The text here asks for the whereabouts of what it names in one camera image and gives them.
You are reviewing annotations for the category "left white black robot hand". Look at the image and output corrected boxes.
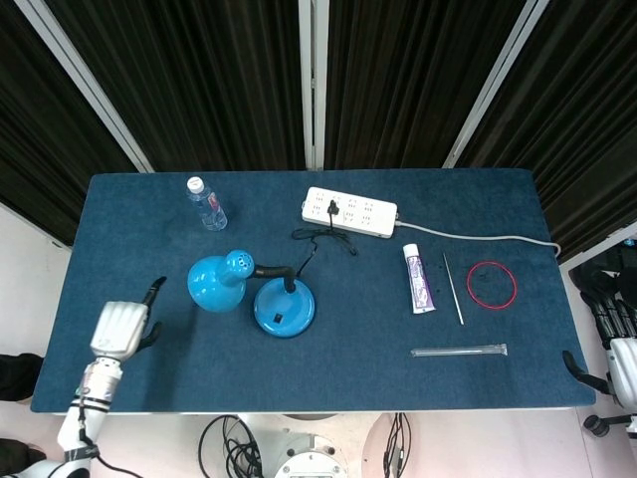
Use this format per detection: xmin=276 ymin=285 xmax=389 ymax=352
xmin=89 ymin=276 xmax=167 ymax=360

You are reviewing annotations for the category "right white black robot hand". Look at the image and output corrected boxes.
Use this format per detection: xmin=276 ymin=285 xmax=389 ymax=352
xmin=561 ymin=291 xmax=637 ymax=409

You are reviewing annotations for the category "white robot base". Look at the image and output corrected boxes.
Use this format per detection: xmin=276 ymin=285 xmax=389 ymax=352
xmin=237 ymin=412 xmax=382 ymax=478

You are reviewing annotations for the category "blue desk lamp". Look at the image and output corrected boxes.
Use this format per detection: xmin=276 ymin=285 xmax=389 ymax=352
xmin=186 ymin=249 xmax=318 ymax=340

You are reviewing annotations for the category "black office chair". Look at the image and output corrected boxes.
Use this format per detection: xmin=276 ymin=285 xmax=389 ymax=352
xmin=568 ymin=241 xmax=637 ymax=310

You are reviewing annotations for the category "clear plastic water bottle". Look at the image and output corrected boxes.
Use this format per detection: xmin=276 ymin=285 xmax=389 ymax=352
xmin=186 ymin=175 xmax=229 ymax=232

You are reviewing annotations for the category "clear glass test tube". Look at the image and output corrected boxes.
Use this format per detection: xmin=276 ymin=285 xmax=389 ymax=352
xmin=410 ymin=343 xmax=509 ymax=359

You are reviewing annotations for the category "thin metal rod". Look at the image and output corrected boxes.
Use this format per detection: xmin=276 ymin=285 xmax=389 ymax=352
xmin=442 ymin=251 xmax=465 ymax=327

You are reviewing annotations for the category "white purple toothpaste tube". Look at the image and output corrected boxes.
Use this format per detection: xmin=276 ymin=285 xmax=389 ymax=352
xmin=402 ymin=243 xmax=437 ymax=315

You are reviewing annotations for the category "blue table mat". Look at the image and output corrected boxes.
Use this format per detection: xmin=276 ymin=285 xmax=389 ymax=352
xmin=30 ymin=168 xmax=597 ymax=414

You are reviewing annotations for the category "white power strip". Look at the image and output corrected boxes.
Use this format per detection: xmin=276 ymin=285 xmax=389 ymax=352
xmin=301 ymin=186 xmax=399 ymax=240

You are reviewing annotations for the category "red rubber ring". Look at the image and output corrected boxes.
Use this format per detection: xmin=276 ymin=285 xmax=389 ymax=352
xmin=466 ymin=260 xmax=519 ymax=311

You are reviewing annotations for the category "black coiled floor cable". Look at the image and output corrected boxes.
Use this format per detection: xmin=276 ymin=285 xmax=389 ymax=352
xmin=198 ymin=414 xmax=264 ymax=478

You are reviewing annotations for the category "grey power strip cable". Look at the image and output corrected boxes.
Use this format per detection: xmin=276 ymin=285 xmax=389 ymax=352
xmin=395 ymin=211 xmax=563 ymax=262

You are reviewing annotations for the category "black power cable with plug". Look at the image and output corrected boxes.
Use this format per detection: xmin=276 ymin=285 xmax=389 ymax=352
xmin=291 ymin=199 xmax=358 ymax=278

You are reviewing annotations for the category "black hanging cable bundle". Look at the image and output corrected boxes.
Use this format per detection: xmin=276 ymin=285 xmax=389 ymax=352
xmin=381 ymin=412 xmax=413 ymax=478

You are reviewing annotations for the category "white partition frame post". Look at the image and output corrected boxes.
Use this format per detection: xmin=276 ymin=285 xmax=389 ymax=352
xmin=298 ymin=0 xmax=330 ymax=172
xmin=13 ymin=0 xmax=154 ymax=174
xmin=442 ymin=0 xmax=549 ymax=169

